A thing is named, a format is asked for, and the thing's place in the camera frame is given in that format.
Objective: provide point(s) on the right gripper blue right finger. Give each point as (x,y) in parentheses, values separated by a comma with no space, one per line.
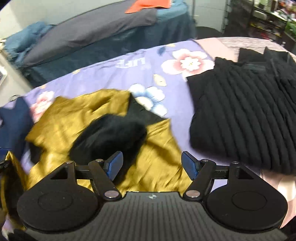
(190,164)

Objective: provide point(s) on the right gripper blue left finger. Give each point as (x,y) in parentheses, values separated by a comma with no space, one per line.
(113,165)

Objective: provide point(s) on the gold satin black-lined garment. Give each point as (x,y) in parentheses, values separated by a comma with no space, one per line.
(95,126)

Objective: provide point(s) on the black ribbed knit sweater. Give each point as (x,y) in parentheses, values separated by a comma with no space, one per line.
(245,110)

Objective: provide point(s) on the purple floral bed sheet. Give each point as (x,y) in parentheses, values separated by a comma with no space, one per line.
(154,79)

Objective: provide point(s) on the navy blue garment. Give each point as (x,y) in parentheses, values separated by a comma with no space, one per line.
(16,124)

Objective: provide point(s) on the pink fuzzy blanket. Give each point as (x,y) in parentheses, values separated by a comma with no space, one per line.
(228,48)

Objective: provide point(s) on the grey blanket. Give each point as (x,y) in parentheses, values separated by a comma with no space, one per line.
(88,28)

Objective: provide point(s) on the blue crumpled duvet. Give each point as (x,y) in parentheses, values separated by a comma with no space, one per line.
(18,45)

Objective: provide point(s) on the orange folded cloth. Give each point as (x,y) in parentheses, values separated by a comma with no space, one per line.
(148,4)

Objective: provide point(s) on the black metal storage rack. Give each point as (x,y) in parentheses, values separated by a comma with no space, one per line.
(261,20)

